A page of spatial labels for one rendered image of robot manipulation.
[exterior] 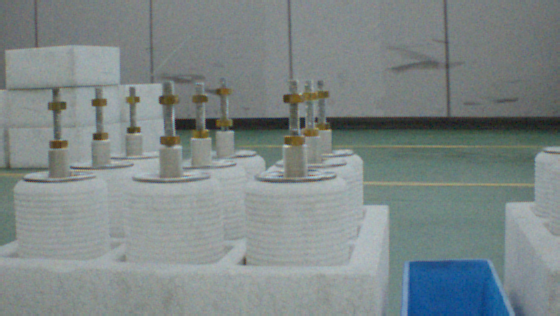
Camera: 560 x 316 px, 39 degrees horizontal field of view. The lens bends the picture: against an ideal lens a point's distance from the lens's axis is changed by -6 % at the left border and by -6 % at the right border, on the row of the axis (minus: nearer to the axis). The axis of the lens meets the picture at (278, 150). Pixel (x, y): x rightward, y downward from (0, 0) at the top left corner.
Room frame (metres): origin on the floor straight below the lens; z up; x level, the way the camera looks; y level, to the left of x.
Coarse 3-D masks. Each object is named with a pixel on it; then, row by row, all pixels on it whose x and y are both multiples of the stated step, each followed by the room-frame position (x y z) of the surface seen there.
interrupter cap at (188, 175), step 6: (138, 174) 0.79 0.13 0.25; (144, 174) 0.79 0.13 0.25; (150, 174) 0.79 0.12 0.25; (156, 174) 0.79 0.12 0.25; (186, 174) 0.79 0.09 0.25; (192, 174) 0.79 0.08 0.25; (198, 174) 0.78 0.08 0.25; (204, 174) 0.78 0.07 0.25; (210, 174) 0.78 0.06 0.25; (138, 180) 0.75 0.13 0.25; (144, 180) 0.75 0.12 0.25; (150, 180) 0.74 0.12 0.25; (156, 180) 0.74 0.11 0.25; (162, 180) 0.74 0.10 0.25; (168, 180) 0.74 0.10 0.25; (174, 180) 0.74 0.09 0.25; (180, 180) 0.74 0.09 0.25; (186, 180) 0.75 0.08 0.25; (192, 180) 0.75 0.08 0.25; (198, 180) 0.75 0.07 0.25
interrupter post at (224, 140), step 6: (216, 132) 1.01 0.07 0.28; (222, 132) 1.00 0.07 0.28; (228, 132) 1.00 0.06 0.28; (216, 138) 1.01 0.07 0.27; (222, 138) 1.00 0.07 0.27; (228, 138) 1.00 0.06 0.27; (216, 144) 1.01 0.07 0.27; (222, 144) 1.00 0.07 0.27; (228, 144) 1.00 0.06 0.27; (216, 150) 1.01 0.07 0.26; (222, 150) 1.00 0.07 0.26; (228, 150) 1.00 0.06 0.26
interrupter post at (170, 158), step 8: (160, 152) 0.77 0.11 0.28; (168, 152) 0.77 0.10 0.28; (176, 152) 0.77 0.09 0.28; (160, 160) 0.77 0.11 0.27; (168, 160) 0.77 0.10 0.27; (176, 160) 0.77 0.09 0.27; (160, 168) 0.77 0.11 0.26; (168, 168) 0.77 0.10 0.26; (176, 168) 0.77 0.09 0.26; (160, 176) 0.77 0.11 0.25; (168, 176) 0.77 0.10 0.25; (176, 176) 0.77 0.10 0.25
